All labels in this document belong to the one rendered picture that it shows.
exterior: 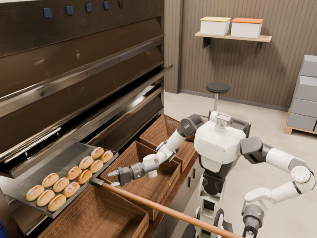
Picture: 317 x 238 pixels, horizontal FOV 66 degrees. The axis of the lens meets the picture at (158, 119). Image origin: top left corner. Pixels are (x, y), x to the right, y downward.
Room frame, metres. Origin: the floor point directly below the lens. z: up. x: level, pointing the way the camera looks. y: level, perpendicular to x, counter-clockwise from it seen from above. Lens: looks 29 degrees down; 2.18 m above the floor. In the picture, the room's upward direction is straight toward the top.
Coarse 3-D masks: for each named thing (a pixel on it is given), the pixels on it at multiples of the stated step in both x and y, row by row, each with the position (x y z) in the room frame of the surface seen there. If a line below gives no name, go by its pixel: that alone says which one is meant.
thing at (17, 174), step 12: (156, 72) 2.29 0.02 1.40; (132, 84) 2.02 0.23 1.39; (120, 96) 1.72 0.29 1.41; (132, 96) 1.72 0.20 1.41; (96, 108) 1.55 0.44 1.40; (72, 120) 1.39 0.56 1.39; (84, 120) 1.35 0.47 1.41; (96, 120) 1.35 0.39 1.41; (60, 132) 1.23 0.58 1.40; (48, 144) 1.09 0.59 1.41; (60, 144) 1.08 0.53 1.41; (24, 156) 1.00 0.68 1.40; (0, 168) 0.92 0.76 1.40; (24, 168) 0.89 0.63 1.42
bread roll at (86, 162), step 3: (87, 156) 1.21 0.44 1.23; (84, 159) 1.18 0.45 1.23; (87, 159) 1.18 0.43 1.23; (90, 159) 1.20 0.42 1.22; (81, 162) 1.16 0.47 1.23; (84, 162) 1.16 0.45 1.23; (87, 162) 1.17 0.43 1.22; (90, 162) 1.18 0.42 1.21; (81, 165) 1.15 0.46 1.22; (84, 165) 1.15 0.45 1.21; (87, 165) 1.16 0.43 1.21; (90, 165) 1.17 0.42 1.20; (81, 168) 1.14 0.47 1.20; (84, 168) 1.15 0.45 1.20
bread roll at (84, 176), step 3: (84, 171) 1.07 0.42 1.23; (87, 171) 1.08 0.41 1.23; (90, 171) 1.09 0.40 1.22; (81, 174) 1.05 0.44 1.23; (84, 174) 1.05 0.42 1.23; (87, 174) 1.06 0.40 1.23; (90, 174) 1.07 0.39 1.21; (78, 177) 1.04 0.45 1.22; (81, 177) 1.03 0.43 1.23; (84, 177) 1.04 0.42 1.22; (87, 177) 1.05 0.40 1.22; (90, 177) 1.06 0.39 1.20; (78, 180) 1.02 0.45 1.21; (81, 180) 1.02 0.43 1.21; (84, 180) 1.03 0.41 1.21; (87, 180) 1.04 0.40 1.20; (81, 183) 1.02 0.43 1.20; (84, 183) 1.03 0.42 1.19
